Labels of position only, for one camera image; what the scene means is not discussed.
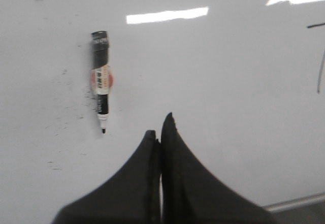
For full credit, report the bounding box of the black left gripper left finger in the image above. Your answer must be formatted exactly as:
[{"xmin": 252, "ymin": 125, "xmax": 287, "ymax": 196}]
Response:
[{"xmin": 53, "ymin": 130, "xmax": 161, "ymax": 223}]

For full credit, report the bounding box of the white whiteboard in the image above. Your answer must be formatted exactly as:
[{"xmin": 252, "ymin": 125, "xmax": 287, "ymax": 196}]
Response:
[{"xmin": 1, "ymin": 0, "xmax": 324, "ymax": 215}]

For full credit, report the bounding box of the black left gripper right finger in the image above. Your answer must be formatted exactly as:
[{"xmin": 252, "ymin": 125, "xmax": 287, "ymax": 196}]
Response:
[{"xmin": 161, "ymin": 113, "xmax": 277, "ymax": 223}]

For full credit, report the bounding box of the black whiteboard marker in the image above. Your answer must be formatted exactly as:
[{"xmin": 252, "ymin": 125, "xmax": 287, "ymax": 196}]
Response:
[{"xmin": 90, "ymin": 30, "xmax": 114, "ymax": 134}]

